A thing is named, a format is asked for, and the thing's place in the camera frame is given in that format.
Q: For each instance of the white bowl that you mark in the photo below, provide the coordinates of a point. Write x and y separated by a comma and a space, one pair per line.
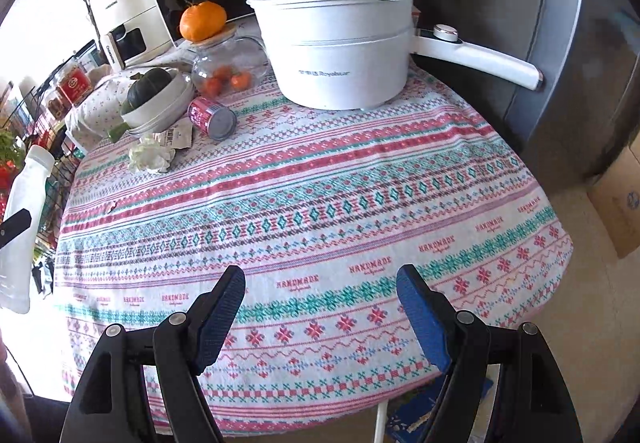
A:
160, 108

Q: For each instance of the white countertop appliance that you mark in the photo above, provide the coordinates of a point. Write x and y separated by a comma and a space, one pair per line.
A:
130, 18

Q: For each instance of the dark grey refrigerator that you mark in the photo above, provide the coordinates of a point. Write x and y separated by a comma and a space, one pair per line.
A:
550, 23

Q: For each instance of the orange fruit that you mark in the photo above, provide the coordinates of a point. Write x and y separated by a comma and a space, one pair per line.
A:
202, 20

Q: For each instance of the blue carton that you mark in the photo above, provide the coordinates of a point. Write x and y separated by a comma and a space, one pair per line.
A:
405, 423

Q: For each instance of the red box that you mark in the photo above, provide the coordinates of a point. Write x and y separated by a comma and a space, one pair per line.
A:
74, 84

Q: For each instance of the patterned tablecloth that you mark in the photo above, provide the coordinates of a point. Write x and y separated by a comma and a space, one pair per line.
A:
325, 203

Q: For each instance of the glass jar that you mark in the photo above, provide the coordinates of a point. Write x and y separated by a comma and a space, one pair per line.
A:
225, 58

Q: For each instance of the dark green squash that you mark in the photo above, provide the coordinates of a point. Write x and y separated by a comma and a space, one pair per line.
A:
147, 90

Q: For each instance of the white electric pot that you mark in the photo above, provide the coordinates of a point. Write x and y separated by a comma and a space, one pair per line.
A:
340, 68

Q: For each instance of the red can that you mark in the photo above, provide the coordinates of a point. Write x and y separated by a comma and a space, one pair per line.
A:
207, 115

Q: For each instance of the floral white cloth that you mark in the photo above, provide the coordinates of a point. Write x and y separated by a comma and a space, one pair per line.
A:
95, 113

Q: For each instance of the small white packet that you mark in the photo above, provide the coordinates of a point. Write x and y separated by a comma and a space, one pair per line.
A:
175, 135

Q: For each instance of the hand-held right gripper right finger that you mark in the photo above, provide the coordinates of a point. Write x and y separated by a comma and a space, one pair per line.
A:
425, 318

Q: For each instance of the green leafy plant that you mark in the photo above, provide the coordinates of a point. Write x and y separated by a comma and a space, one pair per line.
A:
7, 150

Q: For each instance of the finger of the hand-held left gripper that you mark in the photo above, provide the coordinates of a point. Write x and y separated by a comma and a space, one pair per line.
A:
15, 224

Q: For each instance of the large cardboard box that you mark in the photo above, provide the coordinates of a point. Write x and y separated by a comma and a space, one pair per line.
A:
617, 203

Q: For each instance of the tall white plastic bottle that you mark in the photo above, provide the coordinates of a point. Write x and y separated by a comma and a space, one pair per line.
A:
25, 183

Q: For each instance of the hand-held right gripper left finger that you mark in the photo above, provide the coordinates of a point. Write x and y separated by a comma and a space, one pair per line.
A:
220, 318

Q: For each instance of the small red fruit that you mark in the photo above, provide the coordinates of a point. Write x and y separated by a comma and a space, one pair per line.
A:
239, 80
223, 71
215, 86

